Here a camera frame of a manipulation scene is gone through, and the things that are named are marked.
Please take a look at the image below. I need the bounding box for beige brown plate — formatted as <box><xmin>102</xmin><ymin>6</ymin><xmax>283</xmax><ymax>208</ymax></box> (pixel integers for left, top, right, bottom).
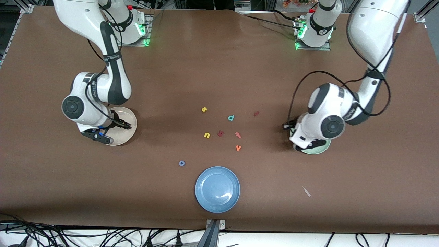
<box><xmin>106</xmin><ymin>107</ymin><xmax>138</xmax><ymax>146</ymax></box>

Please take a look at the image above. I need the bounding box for light green plate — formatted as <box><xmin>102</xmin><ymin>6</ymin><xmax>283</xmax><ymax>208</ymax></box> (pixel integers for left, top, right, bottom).
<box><xmin>292</xmin><ymin>137</ymin><xmax>332</xmax><ymax>155</ymax></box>

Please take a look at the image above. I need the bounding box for brown table cover sheet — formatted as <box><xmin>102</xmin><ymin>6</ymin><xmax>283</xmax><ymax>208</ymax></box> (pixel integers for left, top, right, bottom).
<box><xmin>0</xmin><ymin>5</ymin><xmax>439</xmax><ymax>234</ymax></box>

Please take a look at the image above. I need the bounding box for blue plate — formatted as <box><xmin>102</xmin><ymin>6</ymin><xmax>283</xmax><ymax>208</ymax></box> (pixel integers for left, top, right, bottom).
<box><xmin>195</xmin><ymin>166</ymin><xmax>240</xmax><ymax>213</ymax></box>

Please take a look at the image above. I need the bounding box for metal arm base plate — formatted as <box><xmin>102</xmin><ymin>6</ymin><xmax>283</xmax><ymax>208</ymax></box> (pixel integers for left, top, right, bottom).
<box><xmin>294</xmin><ymin>19</ymin><xmax>331</xmax><ymax>51</ymax></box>
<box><xmin>118</xmin><ymin>14</ymin><xmax>152</xmax><ymax>47</ymax></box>

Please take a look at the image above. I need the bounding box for black base cable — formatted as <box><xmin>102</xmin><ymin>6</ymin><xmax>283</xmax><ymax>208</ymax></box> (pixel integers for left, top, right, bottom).
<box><xmin>240</xmin><ymin>13</ymin><xmax>299</xmax><ymax>30</ymax></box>
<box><xmin>273</xmin><ymin>10</ymin><xmax>302</xmax><ymax>22</ymax></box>

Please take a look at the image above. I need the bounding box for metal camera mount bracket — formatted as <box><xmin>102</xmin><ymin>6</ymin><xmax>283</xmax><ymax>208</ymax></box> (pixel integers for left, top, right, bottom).
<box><xmin>197</xmin><ymin>219</ymin><xmax>227</xmax><ymax>247</ymax></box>

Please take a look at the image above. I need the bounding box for black cable tangle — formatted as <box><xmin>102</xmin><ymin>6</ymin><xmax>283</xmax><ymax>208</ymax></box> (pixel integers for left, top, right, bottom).
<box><xmin>0</xmin><ymin>213</ymin><xmax>206</xmax><ymax>247</ymax></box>

